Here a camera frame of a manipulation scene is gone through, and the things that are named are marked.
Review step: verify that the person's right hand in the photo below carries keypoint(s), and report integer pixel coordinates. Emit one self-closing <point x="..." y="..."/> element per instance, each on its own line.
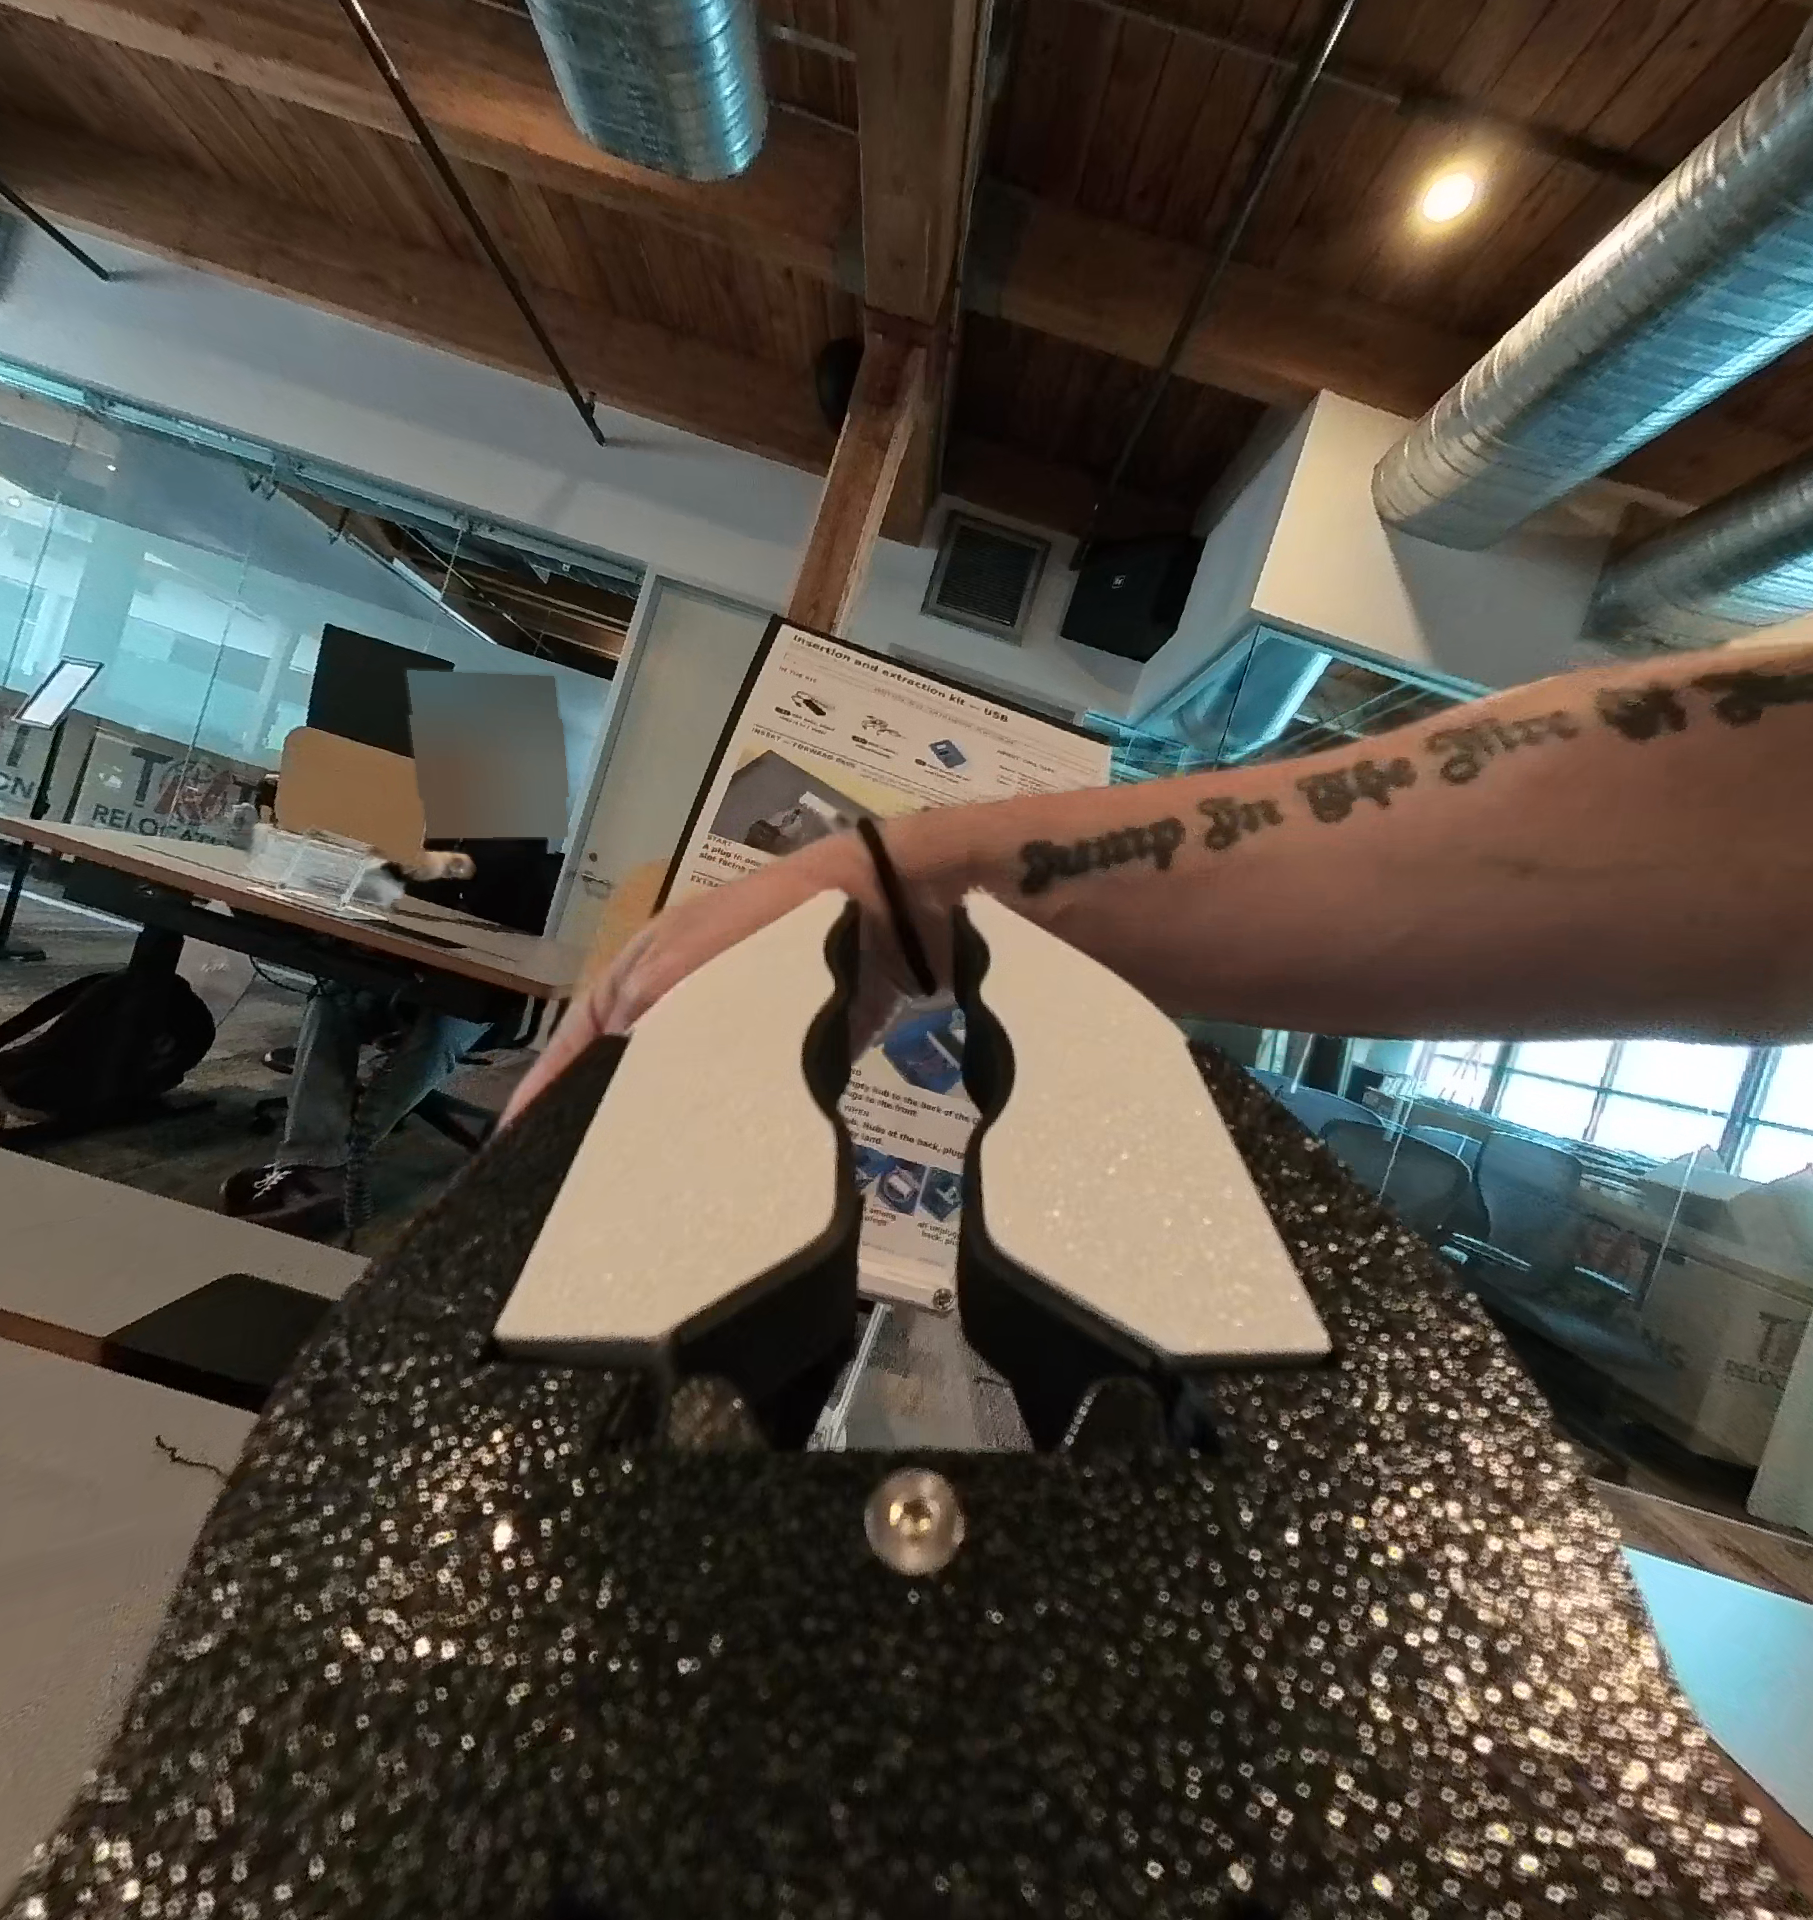
<point x="726" y="916"/>

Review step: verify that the black monitor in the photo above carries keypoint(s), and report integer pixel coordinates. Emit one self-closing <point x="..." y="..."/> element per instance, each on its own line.
<point x="374" y="685"/>

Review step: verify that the black wall speaker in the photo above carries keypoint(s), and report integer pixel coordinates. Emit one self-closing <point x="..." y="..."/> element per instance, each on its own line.
<point x="1130" y="599"/>

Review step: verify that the silver spiral air duct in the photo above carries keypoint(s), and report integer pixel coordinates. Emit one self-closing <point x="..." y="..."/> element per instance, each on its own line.
<point x="653" y="77"/>
<point x="1747" y="555"/>
<point x="1640" y="300"/>

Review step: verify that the metal wall vent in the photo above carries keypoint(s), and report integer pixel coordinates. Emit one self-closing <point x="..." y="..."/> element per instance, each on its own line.
<point x="987" y="578"/>

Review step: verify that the black flat pad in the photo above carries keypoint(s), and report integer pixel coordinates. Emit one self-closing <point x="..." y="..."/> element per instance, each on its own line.
<point x="231" y="1336"/>

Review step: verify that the wooden board acrylic stand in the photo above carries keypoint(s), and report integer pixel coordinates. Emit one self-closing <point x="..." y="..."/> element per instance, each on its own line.
<point x="336" y="789"/>

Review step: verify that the black backpack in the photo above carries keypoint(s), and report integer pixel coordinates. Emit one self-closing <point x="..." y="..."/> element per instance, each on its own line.
<point x="81" y="1050"/>

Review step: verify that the clear plastic tray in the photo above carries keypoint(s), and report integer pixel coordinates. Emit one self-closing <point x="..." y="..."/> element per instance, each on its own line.
<point x="306" y="868"/>

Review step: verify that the floor sign stand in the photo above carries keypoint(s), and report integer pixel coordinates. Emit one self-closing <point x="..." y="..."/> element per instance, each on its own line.
<point x="64" y="694"/>

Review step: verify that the grid window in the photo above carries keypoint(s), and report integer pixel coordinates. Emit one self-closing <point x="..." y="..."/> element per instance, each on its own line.
<point x="1671" y="1096"/>

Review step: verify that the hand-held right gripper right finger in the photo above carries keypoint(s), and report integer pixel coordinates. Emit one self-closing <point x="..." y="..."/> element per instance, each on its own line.
<point x="1146" y="1200"/>

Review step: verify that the person's right forearm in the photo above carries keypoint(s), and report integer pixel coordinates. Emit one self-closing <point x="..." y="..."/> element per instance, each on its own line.
<point x="1371" y="901"/>

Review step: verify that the black ceiling pipe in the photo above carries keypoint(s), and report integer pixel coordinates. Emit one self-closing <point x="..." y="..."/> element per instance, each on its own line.
<point x="471" y="223"/>
<point x="1248" y="210"/>

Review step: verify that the wooden desk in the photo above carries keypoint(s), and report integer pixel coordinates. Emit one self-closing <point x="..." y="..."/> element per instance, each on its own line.
<point x="171" y="863"/>

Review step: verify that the white door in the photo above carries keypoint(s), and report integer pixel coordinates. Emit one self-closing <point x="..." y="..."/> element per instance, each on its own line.
<point x="666" y="705"/>

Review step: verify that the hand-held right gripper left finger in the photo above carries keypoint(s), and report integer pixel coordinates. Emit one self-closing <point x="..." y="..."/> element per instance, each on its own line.
<point x="697" y="1186"/>

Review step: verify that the wooden post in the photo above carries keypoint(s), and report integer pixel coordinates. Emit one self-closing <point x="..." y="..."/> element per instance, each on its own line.
<point x="870" y="497"/>

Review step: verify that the round ceiling light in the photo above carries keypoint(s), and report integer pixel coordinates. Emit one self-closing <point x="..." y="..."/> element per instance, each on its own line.
<point x="1445" y="196"/>

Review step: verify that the black wrist band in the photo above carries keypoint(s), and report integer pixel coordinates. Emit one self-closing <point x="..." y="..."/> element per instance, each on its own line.
<point x="890" y="908"/>

